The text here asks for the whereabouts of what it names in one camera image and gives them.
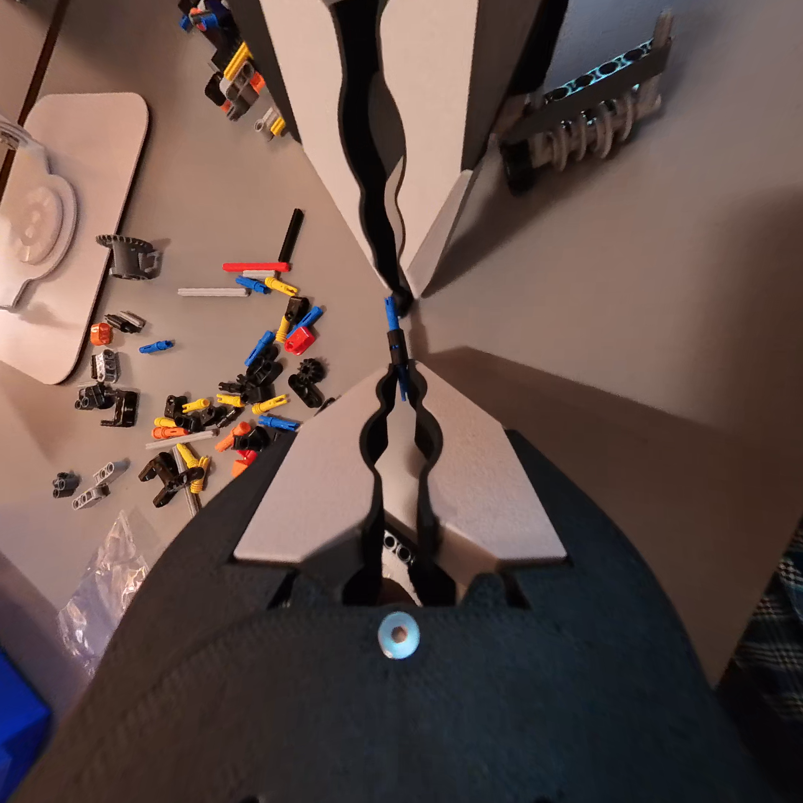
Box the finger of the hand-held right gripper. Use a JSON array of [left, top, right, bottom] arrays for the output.
[[376, 0, 548, 299], [258, 0, 409, 305]]

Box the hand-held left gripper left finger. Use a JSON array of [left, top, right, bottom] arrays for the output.
[[232, 367, 395, 608]]

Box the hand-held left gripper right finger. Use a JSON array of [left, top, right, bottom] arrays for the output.
[[400, 367, 570, 608]]

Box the black lego beam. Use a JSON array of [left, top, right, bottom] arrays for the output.
[[381, 530, 418, 565]]

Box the pile of lego pieces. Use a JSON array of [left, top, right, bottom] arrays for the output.
[[138, 270, 336, 512]]

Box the blue pin with black bush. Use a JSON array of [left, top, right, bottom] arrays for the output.
[[384, 294, 412, 402]]

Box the lego chassis assembly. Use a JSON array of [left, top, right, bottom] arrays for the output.
[[177, 0, 297, 140]]

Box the black lego axle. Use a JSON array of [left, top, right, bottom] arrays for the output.
[[278, 209, 305, 263]]

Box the grey worm gear beam assembly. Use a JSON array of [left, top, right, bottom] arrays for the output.
[[499, 9, 675, 197]]

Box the empty clear plastic bag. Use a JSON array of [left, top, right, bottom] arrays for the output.
[[59, 508, 154, 678]]

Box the dark grey differential gear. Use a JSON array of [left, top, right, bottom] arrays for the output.
[[95, 233, 163, 280]]

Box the person's plaid shirt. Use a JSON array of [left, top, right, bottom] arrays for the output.
[[721, 521, 803, 754]]

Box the clear stand with round foot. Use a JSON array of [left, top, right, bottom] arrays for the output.
[[0, 113, 79, 311]]

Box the blue plastic box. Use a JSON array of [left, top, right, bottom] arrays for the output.
[[0, 646, 52, 803]]

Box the black lego frame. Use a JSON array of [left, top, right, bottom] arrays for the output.
[[100, 389, 140, 429]]

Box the white rounded base plate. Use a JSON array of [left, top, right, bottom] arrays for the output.
[[0, 93, 150, 385]]

